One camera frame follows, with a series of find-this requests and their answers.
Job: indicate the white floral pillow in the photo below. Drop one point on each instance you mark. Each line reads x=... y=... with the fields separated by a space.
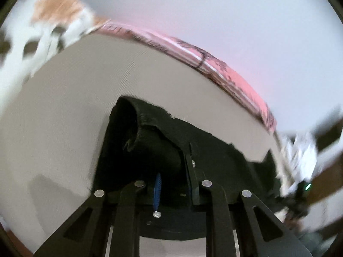
x=40 y=32

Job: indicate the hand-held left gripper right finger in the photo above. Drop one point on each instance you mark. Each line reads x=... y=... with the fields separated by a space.
x=193 y=182

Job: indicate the black pants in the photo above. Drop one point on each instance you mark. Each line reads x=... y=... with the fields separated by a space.
x=160 y=139

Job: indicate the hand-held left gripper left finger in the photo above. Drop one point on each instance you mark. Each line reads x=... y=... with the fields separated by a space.
x=157 y=192

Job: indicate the pink striped blanket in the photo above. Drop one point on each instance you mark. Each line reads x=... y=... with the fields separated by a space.
x=203 y=56

